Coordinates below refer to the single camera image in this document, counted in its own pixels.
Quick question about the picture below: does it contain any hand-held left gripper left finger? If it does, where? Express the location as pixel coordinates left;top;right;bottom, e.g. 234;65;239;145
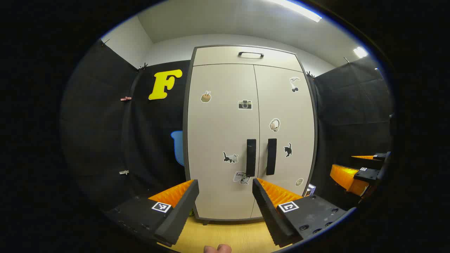
102;179;200;247

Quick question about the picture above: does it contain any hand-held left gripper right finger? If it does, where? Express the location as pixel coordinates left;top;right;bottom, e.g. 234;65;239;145
252;177;357;247

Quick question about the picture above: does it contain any double-door shoe cabinet frame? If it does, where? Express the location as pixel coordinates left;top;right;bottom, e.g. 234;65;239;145
182;44;319;226

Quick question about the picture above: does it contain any beige cabinet drawer front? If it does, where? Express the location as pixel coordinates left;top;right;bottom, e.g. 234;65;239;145
192;46;304;73

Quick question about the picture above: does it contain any beige shoe cabinet door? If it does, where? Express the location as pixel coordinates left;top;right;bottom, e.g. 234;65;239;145
187;64;261;221
250;65;316;219

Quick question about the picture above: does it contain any black backdrop cloth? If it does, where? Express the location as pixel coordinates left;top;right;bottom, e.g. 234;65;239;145
60;39;394;211

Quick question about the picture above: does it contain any long ceiling light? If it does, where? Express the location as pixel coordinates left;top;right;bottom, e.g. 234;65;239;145
271;0;322;22

